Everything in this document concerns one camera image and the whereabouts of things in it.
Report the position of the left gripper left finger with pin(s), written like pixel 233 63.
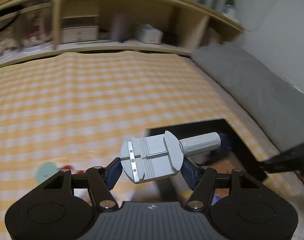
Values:
pixel 112 173

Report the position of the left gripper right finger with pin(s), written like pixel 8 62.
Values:
pixel 190 173

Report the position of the grey watch link remover tool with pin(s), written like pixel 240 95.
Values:
pixel 160 156

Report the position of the dark blue jar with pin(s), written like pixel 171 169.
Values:
pixel 225 143

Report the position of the black shallow cardboard box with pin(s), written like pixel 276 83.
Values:
pixel 239 155

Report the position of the grey pillow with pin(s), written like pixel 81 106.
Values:
pixel 276 106

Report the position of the mint green small object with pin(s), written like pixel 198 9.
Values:
pixel 45 171

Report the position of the yellow checkered cloth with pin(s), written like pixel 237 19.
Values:
pixel 77 109

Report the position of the purple box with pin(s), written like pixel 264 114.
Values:
pixel 119 28

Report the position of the white tissue box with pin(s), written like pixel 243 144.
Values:
pixel 146 33

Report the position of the white small drawer box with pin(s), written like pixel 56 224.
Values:
pixel 79 29

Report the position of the wooden headboard shelf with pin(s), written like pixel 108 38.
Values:
pixel 184 24

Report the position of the green glass bottle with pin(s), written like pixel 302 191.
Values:
pixel 229 8

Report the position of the clear display case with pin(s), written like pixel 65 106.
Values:
pixel 25 28

